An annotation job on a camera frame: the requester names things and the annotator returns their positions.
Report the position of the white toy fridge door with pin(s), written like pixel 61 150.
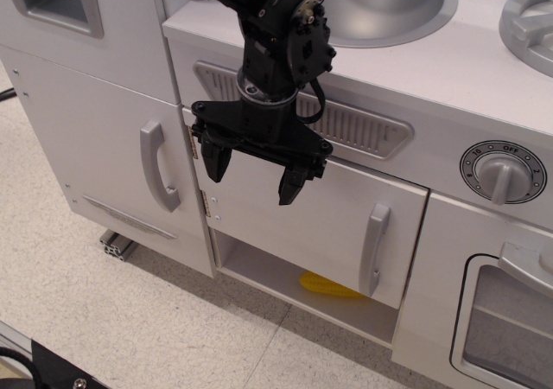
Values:
pixel 89 130

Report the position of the silver timer knob dial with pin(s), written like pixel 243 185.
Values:
pixel 502 172

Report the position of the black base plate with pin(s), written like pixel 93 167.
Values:
pixel 57 372

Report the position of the silver oven door handle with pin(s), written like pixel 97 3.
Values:
pixel 531 267

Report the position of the silver toy sink bowl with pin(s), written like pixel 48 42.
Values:
pixel 385 23

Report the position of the silver stove burner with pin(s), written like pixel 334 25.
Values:
pixel 524 34

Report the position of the yellow toy corn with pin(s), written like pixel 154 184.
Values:
pixel 321 285

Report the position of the silver fridge dispenser recess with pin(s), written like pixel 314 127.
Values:
pixel 52 0

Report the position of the silver fridge nameplate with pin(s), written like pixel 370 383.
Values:
pixel 129 219

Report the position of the white toy kitchen body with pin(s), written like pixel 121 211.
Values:
pixel 152 322

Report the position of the white toy oven door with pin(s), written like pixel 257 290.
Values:
pixel 465 322

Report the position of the silver cabinet door handle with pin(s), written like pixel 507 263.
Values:
pixel 368 264

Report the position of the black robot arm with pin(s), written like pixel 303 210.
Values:
pixel 286 48

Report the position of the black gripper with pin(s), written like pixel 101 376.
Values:
pixel 272 132

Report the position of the aluminium extrusion rail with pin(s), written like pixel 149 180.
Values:
pixel 117 245

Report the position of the white cabinet door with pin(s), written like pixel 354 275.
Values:
pixel 323 229

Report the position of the silver fridge door handle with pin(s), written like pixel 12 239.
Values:
pixel 151 139

